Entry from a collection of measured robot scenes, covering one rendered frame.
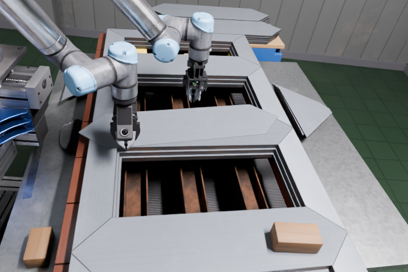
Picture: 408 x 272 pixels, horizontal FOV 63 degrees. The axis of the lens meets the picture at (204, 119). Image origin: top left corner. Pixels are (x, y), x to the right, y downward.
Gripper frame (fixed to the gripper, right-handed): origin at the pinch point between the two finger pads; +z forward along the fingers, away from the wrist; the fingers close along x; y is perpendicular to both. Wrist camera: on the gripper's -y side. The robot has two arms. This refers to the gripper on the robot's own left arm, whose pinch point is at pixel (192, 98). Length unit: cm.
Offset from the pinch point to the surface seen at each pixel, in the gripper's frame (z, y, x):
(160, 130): 0.8, 17.9, -13.4
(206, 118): 0.8, 11.3, 4.0
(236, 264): 1, 68, 3
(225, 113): 0.8, 8.4, 12.1
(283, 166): 2.6, 34.9, 27.7
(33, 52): 88, -186, -117
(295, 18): 44, -193, 131
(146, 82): 4.4, -17.4, -17.7
